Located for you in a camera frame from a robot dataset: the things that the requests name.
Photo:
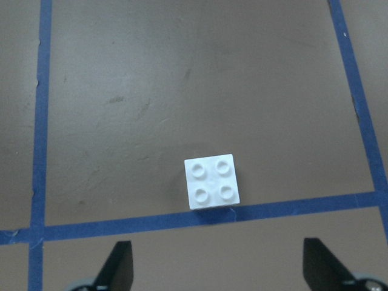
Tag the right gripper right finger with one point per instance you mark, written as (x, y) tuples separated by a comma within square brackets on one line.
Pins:
[(322, 270)]

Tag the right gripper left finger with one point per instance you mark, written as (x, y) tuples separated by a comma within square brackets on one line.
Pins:
[(117, 272)]

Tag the white block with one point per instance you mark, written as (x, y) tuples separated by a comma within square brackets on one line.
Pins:
[(211, 182)]

